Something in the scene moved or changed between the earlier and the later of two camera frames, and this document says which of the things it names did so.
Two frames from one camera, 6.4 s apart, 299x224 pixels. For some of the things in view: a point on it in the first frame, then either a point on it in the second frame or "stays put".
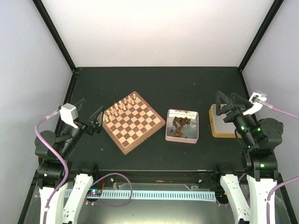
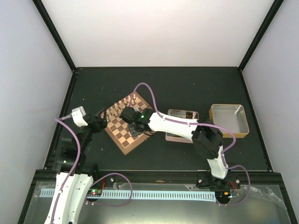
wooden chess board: x=130 y=122 stays put
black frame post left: x=46 y=19 stays put
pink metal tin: x=190 y=132 stays put
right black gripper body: x=237 y=110 -> x=135 y=131
